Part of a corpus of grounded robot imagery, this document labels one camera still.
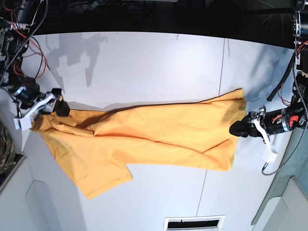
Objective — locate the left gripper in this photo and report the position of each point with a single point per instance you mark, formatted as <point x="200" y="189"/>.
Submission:
<point x="264" y="124"/>

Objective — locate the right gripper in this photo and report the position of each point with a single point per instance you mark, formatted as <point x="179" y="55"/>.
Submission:
<point x="26" y="94"/>

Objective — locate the yellow t-shirt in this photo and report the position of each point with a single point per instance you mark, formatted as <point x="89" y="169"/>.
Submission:
<point x="93" y="148"/>

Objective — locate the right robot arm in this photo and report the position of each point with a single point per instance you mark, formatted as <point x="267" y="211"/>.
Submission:
<point x="19" y="21"/>

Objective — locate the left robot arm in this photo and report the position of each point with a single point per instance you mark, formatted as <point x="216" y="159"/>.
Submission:
<point x="298" y="64"/>

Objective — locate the camouflage cloth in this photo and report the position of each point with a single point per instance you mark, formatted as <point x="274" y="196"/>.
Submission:
<point x="7" y="150"/>

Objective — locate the white right bin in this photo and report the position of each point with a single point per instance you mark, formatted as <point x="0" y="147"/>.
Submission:
<point x="286" y="213"/>

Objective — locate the white bin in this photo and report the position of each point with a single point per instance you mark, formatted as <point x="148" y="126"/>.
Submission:
<point x="286" y="213"/>
<point x="25" y="203"/>

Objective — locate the white floor vent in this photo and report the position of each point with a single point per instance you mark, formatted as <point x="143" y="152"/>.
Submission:
<point x="207" y="223"/>

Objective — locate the white left bin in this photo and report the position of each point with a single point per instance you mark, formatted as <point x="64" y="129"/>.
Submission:
<point x="25" y="203"/>

